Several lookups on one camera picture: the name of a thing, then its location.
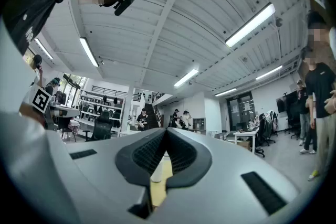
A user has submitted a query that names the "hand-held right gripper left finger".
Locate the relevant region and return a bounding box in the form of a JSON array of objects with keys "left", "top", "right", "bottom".
[{"left": 47, "top": 127, "right": 168, "bottom": 224}]

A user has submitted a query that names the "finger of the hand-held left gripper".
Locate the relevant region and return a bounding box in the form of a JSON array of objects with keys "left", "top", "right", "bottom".
[{"left": 54, "top": 106, "right": 81, "bottom": 119}]

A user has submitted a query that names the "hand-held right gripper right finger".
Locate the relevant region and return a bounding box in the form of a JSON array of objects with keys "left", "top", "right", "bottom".
[{"left": 151, "top": 127, "right": 300, "bottom": 224}]

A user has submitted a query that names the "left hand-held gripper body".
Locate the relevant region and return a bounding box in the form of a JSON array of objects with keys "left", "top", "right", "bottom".
[{"left": 31, "top": 86, "right": 60, "bottom": 131}]

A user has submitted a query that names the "person's left forearm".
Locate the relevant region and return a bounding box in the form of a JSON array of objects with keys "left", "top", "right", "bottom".
[{"left": 18, "top": 102, "right": 47, "bottom": 128}]

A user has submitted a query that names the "white storage shelving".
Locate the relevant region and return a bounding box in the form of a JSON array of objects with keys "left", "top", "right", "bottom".
[{"left": 74, "top": 88, "right": 124, "bottom": 137}]

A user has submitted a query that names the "large window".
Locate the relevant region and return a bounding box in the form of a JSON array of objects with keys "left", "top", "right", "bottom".
[{"left": 59, "top": 72, "right": 88, "bottom": 108}]

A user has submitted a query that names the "black office chair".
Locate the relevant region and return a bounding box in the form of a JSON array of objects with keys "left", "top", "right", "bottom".
[
  {"left": 82, "top": 109, "right": 114, "bottom": 143},
  {"left": 285, "top": 109, "right": 302, "bottom": 141},
  {"left": 253, "top": 112, "right": 276, "bottom": 158}
]

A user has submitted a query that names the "brown cardboard box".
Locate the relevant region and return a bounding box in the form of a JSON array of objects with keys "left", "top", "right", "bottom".
[{"left": 237, "top": 140, "right": 252, "bottom": 151}]

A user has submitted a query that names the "long ceiling light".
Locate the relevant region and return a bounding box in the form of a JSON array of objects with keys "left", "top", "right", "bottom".
[
  {"left": 214, "top": 88, "right": 237, "bottom": 97},
  {"left": 255, "top": 65, "right": 283, "bottom": 81},
  {"left": 79, "top": 37, "right": 100, "bottom": 68},
  {"left": 34, "top": 37, "right": 54, "bottom": 60},
  {"left": 225, "top": 2, "right": 276, "bottom": 48},
  {"left": 173, "top": 68, "right": 200, "bottom": 88}
]

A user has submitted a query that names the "white desk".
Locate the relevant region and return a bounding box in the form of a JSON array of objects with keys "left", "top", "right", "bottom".
[{"left": 233, "top": 125, "right": 260, "bottom": 153}]

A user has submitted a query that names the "black staircase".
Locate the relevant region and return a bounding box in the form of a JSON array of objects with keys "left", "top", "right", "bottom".
[{"left": 143, "top": 91, "right": 166, "bottom": 130}]

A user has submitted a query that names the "black double door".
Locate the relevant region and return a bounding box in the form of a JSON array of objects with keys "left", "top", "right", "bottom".
[{"left": 226, "top": 91, "right": 255, "bottom": 131}]

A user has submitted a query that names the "black wall screen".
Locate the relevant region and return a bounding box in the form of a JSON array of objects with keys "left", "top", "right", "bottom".
[{"left": 275, "top": 90, "right": 299, "bottom": 114}]

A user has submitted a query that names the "black head camera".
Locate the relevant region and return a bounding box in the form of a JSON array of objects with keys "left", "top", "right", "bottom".
[{"left": 113, "top": 0, "right": 136, "bottom": 17}]

